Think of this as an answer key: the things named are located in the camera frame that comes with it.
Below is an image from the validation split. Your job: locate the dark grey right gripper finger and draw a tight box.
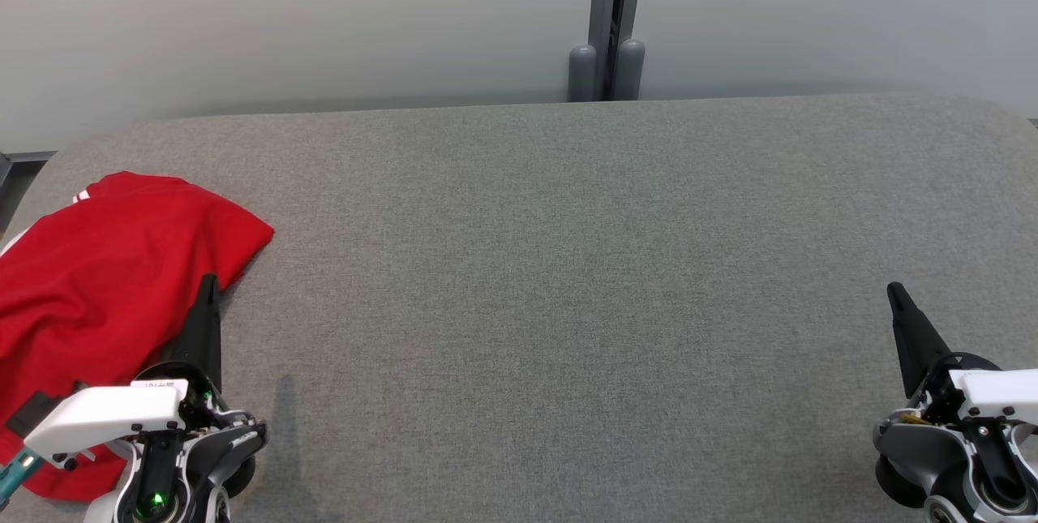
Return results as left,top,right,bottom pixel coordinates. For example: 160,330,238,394
886,281,954,400

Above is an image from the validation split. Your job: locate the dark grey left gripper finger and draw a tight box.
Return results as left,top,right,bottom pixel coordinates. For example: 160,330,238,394
158,273,224,392

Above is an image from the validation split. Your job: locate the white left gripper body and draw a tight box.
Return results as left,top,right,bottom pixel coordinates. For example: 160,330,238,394
23,361,224,461

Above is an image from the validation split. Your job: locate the black cable teal connector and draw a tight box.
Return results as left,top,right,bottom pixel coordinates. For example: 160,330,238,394
0,448,43,508

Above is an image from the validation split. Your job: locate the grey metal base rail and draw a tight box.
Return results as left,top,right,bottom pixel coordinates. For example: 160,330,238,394
0,152,58,183

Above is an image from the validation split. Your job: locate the grey rounded frame foot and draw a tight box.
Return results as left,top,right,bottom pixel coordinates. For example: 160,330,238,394
614,38,647,101
568,45,598,103

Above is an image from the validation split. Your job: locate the red jersey white striped trim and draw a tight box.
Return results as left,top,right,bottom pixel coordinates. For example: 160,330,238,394
0,186,135,503

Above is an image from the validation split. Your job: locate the red shorts white side stripe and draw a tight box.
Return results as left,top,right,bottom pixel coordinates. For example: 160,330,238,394
0,171,275,427

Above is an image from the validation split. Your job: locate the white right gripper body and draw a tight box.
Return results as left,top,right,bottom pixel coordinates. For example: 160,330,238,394
920,351,1038,427

